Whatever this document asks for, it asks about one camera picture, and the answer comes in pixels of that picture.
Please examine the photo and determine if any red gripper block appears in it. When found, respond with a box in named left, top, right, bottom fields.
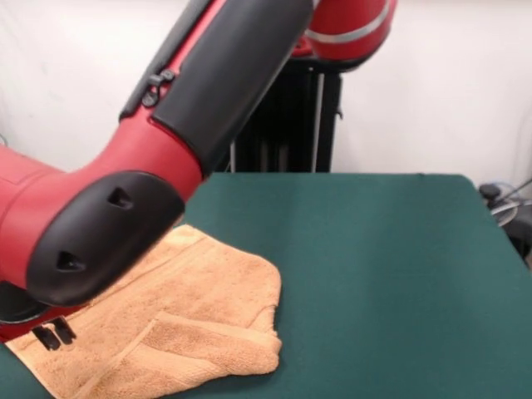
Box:
left=0, top=305, right=91, bottom=351

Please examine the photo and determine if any tan terry towel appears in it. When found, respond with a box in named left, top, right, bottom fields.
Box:
left=6, top=224, right=284, bottom=399

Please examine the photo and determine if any dark green table cloth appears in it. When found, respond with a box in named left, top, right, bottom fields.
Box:
left=0, top=172, right=532, bottom=399

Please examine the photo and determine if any grey chair base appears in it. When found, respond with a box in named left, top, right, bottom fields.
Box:
left=477, top=182, right=532, bottom=267

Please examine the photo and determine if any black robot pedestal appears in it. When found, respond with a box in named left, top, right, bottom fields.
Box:
left=228, top=39, right=346, bottom=174

